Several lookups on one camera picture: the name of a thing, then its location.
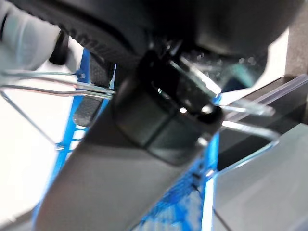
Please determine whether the black shelf board clear rail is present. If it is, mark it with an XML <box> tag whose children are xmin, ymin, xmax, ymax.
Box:
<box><xmin>216</xmin><ymin>74</ymin><xmax>308</xmax><ymax>170</ymax></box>

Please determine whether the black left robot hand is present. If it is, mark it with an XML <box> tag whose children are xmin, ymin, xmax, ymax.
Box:
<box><xmin>14</xmin><ymin>0</ymin><xmax>292</xmax><ymax>231</ymax></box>

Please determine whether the blue plastic shopping basket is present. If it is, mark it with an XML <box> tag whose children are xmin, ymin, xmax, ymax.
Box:
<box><xmin>0</xmin><ymin>47</ymin><xmax>281</xmax><ymax>231</ymax></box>

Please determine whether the silver left robot leg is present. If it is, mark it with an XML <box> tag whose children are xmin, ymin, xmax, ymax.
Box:
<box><xmin>0</xmin><ymin>4</ymin><xmax>71</xmax><ymax>71</ymax></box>

